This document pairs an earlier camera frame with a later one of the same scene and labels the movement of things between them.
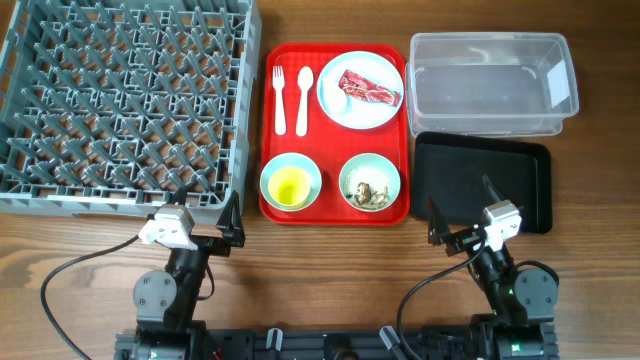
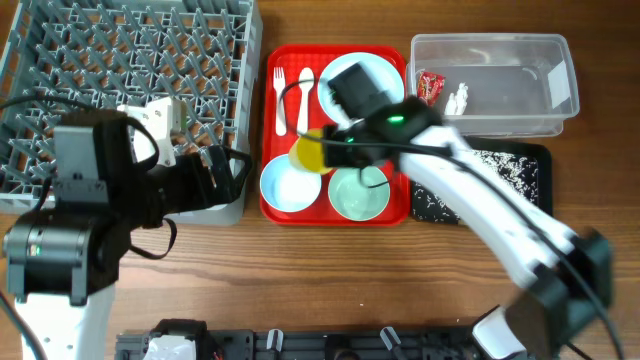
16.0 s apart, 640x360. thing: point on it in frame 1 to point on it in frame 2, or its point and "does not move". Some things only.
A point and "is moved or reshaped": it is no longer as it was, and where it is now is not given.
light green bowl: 369,181 is moved or reshaped
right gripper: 440,232 to 333,158
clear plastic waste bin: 490,82 does not move
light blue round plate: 360,90 does not move
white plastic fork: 279,120 does not move
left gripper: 234,234 to 196,197
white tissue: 334,97 to 457,103
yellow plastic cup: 289,187 to 307,154
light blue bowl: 295,160 does not move
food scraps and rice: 367,198 to 517,173
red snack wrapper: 358,86 is moved or reshaped
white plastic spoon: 305,80 does not move
